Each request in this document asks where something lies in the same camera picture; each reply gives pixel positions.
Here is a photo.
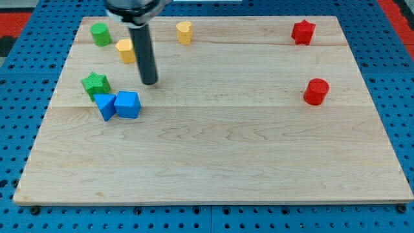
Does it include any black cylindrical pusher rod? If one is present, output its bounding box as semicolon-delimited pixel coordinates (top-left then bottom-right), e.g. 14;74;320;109
129;25;158;85

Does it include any yellow hexagon block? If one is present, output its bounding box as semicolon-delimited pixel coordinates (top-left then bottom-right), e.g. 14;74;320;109
115;39;136;63

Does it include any blue cube block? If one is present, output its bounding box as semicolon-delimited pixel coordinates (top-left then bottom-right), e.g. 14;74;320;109
114;91;141;118

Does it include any blue triangle block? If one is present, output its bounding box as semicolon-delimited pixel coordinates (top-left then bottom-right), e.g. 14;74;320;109
94;94;116;122

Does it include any yellow heart block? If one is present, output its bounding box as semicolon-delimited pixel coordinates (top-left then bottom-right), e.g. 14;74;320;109
176;21;193;45

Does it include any green star block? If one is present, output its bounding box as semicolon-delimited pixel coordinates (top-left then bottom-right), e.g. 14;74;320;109
81;72;111;102

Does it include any green cylinder block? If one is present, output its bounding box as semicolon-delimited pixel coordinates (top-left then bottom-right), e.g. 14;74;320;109
90;23;112;47

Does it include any wooden board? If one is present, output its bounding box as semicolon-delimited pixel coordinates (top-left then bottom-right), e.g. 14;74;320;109
14;16;413;206

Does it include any red star block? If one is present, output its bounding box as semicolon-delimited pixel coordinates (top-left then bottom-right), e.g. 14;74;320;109
291;19;316;45

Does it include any red cylinder block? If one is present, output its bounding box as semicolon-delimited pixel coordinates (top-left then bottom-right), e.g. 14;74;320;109
303;78;330;105

